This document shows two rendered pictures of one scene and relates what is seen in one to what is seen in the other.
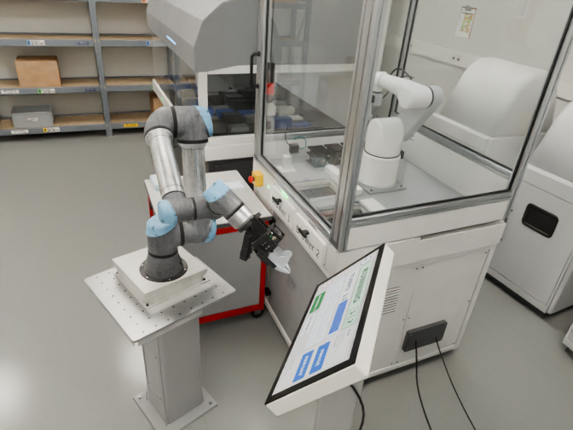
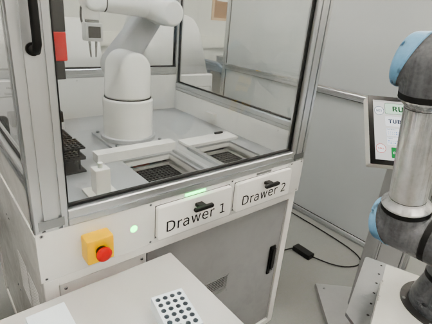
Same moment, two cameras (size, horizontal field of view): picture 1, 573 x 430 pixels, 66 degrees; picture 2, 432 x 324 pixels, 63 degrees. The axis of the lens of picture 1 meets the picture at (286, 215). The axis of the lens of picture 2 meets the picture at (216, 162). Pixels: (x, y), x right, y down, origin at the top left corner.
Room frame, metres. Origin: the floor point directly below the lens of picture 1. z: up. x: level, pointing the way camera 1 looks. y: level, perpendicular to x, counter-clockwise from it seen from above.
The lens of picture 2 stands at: (2.18, 0.99, 1.46)
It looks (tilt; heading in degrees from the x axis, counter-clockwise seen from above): 22 degrees down; 255
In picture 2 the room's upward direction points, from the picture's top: 5 degrees clockwise
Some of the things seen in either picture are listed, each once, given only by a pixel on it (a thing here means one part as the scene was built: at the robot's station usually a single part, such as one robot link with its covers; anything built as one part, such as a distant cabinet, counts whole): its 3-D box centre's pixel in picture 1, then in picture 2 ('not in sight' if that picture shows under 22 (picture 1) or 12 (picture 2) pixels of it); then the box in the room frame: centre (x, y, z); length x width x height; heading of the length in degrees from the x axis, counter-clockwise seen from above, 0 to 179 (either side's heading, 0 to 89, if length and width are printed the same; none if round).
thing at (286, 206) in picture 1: (282, 205); (196, 211); (1.96, 0.03, 0.87); 0.29 x 0.02 x 0.11; 26
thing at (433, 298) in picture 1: (354, 268); (139, 249); (2.12, -0.43, 0.40); 1.03 x 0.95 x 0.80; 26
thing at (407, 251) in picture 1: (367, 196); (136, 158); (2.13, -0.43, 0.87); 1.02 x 0.95 x 0.14; 26
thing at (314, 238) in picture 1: (309, 237); (263, 188); (1.68, -0.11, 0.87); 0.29 x 0.02 x 0.11; 26
